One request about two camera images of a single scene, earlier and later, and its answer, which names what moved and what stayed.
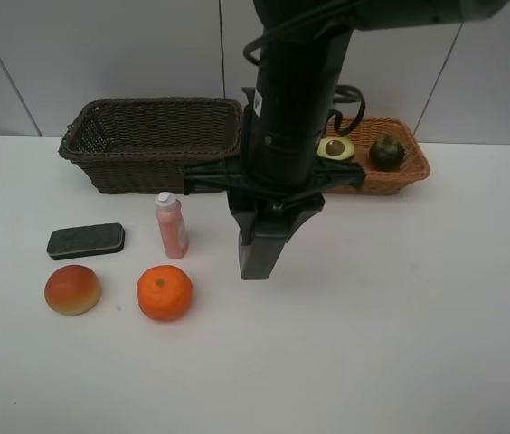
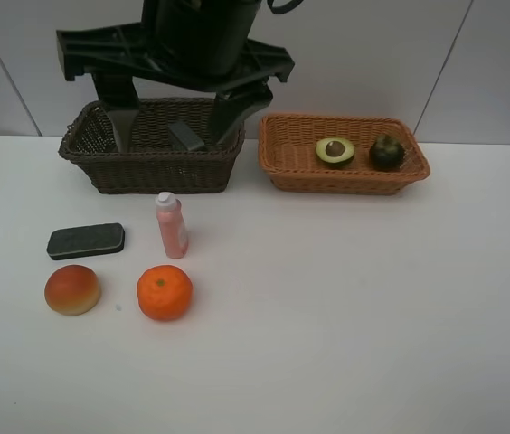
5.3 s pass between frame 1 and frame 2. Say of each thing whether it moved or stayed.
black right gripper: moved
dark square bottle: moved
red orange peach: stayed
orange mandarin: stayed
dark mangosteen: stayed
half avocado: stayed
